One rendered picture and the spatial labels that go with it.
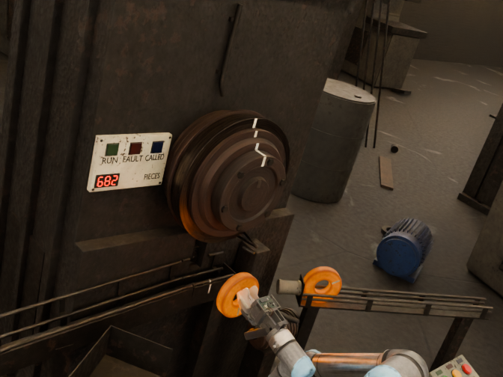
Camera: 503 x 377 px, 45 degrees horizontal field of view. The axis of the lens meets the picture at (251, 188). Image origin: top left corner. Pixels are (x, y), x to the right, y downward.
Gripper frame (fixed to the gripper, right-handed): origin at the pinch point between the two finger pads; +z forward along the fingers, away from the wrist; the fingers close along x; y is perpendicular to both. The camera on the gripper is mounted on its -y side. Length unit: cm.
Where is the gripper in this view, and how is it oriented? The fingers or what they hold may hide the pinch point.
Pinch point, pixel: (239, 290)
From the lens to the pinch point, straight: 199.8
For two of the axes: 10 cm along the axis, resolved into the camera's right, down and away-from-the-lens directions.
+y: 4.1, -7.3, -5.5
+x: -7.3, 1.0, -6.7
